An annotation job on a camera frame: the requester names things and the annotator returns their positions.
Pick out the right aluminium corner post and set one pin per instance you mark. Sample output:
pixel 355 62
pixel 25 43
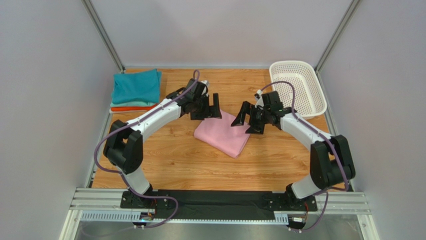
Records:
pixel 347 16

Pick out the pink t-shirt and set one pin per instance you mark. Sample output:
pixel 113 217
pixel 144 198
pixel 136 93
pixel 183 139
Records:
pixel 218 133

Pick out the aluminium corner post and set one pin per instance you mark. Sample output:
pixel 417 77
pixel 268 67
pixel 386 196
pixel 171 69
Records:
pixel 347 16
pixel 94 16

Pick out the left aluminium corner post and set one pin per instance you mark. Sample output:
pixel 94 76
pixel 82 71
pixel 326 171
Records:
pixel 94 16

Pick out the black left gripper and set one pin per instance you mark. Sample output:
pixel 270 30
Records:
pixel 213 111

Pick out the white plastic basket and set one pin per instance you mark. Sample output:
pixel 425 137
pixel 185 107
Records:
pixel 297 80

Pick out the teal folded t-shirt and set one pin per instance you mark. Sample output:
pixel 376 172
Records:
pixel 137 87

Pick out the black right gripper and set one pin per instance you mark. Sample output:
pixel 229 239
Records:
pixel 255 118

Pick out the black base mat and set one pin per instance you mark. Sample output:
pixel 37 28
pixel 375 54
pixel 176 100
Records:
pixel 217 205

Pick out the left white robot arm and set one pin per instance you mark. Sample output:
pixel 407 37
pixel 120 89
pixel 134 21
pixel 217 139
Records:
pixel 124 145

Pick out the mint folded t-shirt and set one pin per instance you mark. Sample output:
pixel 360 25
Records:
pixel 133 104

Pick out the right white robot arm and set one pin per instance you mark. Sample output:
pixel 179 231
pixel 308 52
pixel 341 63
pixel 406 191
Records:
pixel 330 166

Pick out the aluminium frame rail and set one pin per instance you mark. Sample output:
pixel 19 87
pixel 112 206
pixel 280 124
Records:
pixel 103 204

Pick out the orange folded t-shirt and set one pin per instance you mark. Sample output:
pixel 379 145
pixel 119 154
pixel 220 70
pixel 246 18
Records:
pixel 131 108

